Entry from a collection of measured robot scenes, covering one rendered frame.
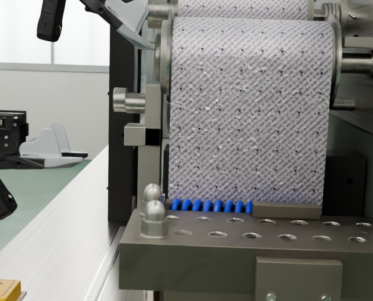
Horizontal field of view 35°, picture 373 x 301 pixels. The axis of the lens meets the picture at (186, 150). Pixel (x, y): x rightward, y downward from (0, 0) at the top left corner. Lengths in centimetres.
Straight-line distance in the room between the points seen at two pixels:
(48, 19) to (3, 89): 587
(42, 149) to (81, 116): 572
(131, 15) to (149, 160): 24
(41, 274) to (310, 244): 45
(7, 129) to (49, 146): 6
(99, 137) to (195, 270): 590
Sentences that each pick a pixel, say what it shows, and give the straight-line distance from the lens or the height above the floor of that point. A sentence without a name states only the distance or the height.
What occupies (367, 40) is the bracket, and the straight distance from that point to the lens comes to 96.
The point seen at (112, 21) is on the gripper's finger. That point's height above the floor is 130.
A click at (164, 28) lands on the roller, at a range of 91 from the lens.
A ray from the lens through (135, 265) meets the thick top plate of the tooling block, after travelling 74.
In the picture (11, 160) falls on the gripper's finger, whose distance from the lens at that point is 89.
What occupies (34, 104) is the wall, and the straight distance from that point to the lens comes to 672.
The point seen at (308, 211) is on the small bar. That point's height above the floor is 104.
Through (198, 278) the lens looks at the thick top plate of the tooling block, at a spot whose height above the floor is 99.
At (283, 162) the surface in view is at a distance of 91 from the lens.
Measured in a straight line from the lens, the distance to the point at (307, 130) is 91.
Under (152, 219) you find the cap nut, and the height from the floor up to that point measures 105.
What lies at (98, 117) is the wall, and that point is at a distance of 658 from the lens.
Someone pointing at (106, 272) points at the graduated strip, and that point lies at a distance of 100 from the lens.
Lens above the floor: 126
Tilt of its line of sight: 9 degrees down
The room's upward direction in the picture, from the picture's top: 2 degrees clockwise
